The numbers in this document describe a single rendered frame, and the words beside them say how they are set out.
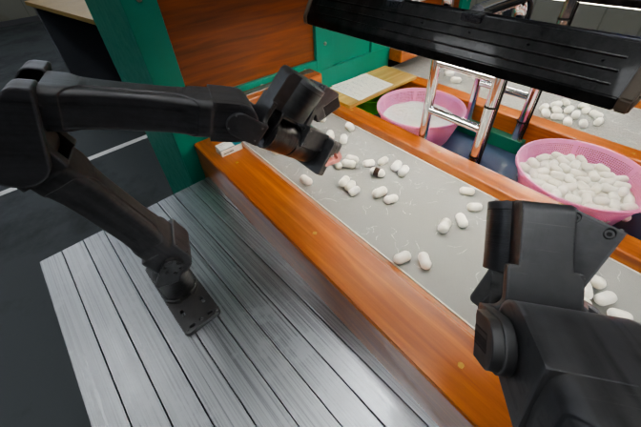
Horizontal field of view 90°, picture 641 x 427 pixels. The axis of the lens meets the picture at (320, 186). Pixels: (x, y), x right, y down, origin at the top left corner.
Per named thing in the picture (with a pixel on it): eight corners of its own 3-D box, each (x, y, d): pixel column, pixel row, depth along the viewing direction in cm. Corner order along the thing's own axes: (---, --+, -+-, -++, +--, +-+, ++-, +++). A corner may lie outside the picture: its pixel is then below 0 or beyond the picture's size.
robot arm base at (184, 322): (164, 229, 67) (130, 247, 64) (211, 289, 56) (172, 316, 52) (176, 252, 72) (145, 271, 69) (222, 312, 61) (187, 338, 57)
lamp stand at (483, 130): (432, 223, 75) (489, 8, 46) (369, 182, 87) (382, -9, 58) (477, 187, 83) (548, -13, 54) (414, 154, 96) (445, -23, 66)
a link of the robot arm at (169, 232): (195, 236, 62) (29, 101, 39) (199, 263, 57) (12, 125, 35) (167, 254, 62) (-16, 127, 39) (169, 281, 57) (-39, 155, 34)
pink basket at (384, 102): (466, 158, 93) (476, 130, 87) (374, 153, 97) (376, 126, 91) (451, 113, 113) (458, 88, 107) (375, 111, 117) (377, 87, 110)
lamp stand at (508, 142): (516, 155, 93) (595, -30, 64) (455, 130, 105) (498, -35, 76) (546, 132, 102) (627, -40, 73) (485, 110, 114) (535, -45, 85)
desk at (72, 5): (152, 70, 352) (118, -16, 299) (243, 104, 278) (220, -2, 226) (77, 95, 307) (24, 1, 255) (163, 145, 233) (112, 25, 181)
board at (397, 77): (349, 109, 100) (349, 106, 99) (319, 94, 109) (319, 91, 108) (416, 78, 115) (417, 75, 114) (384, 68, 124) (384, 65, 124)
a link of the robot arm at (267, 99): (312, 80, 54) (251, 38, 46) (333, 100, 48) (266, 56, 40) (275, 135, 57) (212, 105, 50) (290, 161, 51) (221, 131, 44)
